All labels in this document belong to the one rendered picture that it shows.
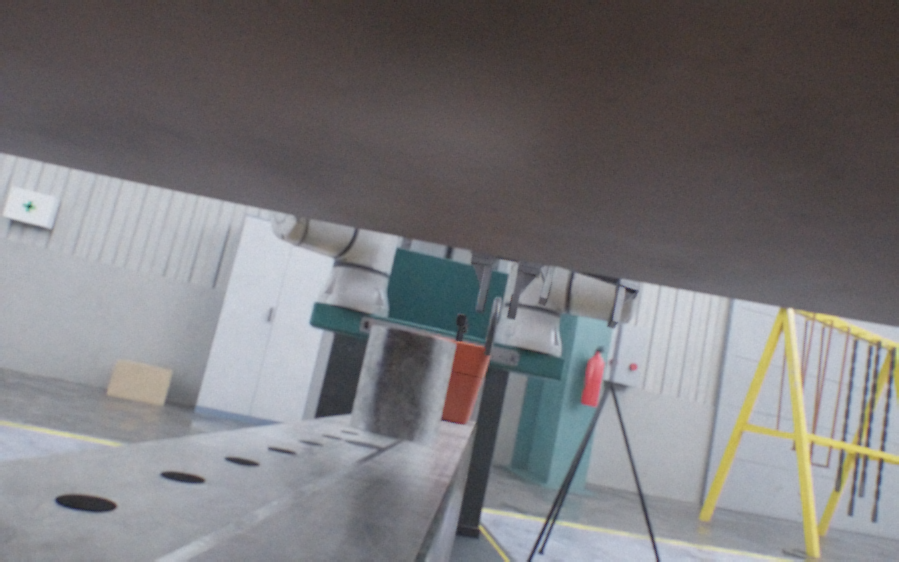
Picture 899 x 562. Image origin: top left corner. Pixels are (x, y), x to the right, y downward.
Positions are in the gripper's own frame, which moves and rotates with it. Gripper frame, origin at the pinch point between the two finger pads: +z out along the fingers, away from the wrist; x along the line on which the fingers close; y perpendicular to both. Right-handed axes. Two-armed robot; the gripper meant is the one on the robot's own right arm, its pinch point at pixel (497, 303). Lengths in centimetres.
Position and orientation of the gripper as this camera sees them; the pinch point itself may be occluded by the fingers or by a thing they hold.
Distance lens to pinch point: 115.3
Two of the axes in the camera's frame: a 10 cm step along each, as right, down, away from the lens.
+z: -2.1, 9.7, -1.5
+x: 9.7, 2.0, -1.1
